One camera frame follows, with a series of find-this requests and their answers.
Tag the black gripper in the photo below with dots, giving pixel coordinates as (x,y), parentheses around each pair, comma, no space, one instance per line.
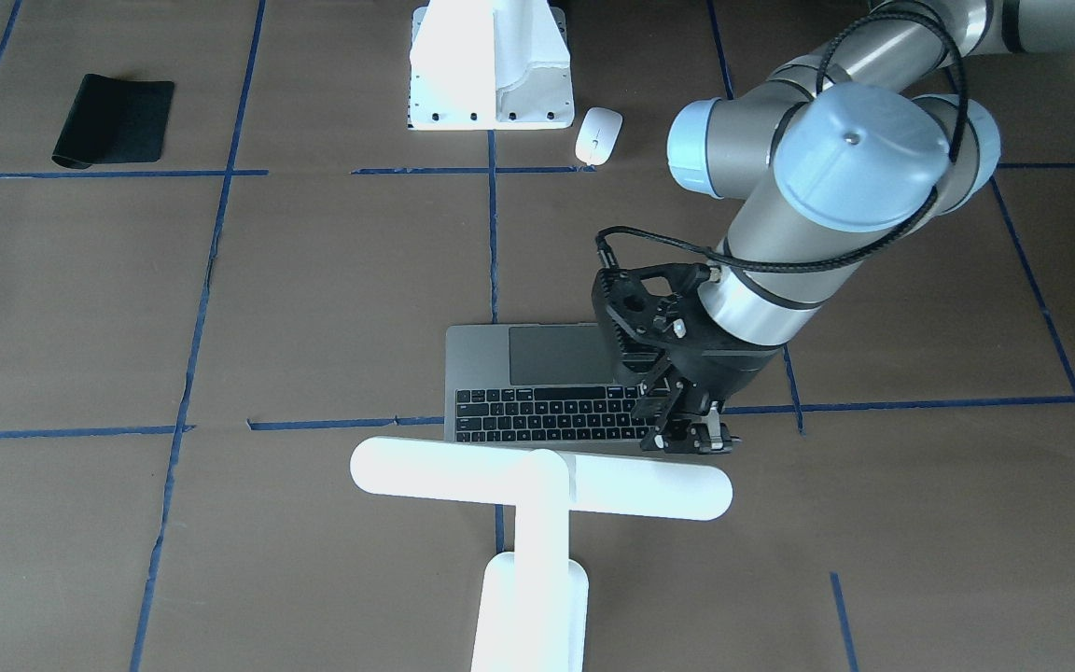
(722,367)

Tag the grey laptop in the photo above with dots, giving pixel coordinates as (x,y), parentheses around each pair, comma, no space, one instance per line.
(543,385)

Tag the white computer mouse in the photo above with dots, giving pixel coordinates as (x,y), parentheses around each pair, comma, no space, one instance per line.
(598,133)

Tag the black mouse pad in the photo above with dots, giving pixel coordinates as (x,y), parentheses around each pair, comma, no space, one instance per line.
(114,121)

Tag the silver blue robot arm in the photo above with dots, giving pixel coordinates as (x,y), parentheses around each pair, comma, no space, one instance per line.
(837,155)

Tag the white desk lamp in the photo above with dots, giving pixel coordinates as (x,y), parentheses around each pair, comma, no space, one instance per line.
(534,601)

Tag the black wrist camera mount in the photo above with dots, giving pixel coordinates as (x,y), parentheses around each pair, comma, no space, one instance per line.
(650,314)

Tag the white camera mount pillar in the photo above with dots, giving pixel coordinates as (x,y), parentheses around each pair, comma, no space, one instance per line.
(487,65)

